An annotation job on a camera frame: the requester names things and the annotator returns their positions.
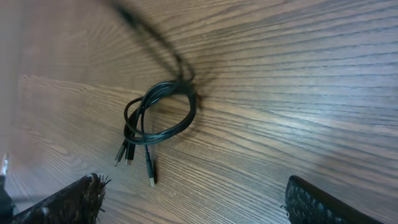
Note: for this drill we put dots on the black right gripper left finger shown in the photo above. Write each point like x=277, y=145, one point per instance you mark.
x=79, y=202

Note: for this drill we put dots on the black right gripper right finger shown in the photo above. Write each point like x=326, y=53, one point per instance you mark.
x=307, y=204

